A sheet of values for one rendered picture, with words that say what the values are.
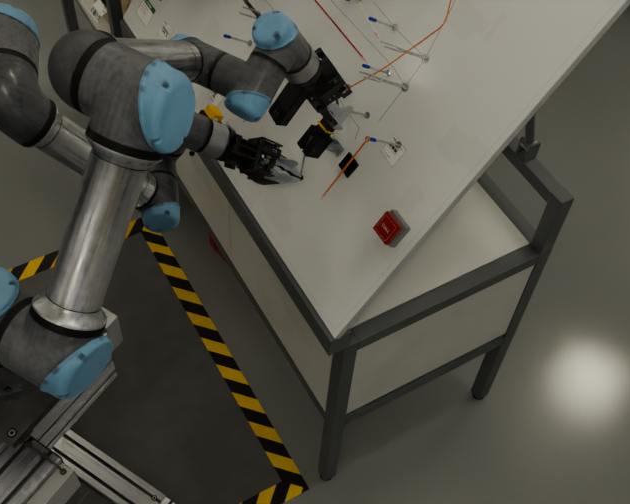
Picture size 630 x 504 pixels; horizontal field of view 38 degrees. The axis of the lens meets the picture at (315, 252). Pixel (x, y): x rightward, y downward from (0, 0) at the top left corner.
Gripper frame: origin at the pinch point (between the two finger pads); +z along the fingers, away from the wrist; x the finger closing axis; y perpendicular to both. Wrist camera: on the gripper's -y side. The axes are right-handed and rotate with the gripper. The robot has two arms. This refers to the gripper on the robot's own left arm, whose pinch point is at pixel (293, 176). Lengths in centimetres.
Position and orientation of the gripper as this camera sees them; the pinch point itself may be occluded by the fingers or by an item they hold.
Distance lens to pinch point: 202.5
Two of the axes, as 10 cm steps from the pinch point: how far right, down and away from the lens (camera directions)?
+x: 2.6, -9.5, 1.4
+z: 7.9, 3.0, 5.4
